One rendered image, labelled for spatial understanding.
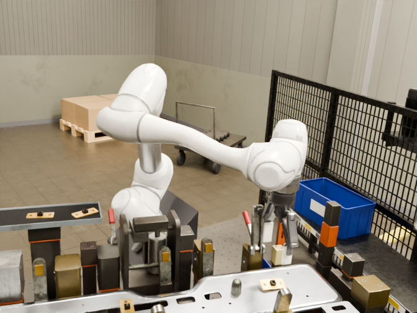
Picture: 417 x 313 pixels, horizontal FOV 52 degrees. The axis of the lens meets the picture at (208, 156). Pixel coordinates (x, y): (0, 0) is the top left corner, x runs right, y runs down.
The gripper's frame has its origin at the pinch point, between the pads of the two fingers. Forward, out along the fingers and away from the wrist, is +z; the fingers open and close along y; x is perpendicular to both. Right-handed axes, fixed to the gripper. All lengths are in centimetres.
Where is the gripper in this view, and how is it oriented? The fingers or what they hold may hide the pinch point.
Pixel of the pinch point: (276, 249)
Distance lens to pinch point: 139.6
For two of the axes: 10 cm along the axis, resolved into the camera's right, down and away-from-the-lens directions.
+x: 9.5, -0.4, 3.1
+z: -0.6, 9.5, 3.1
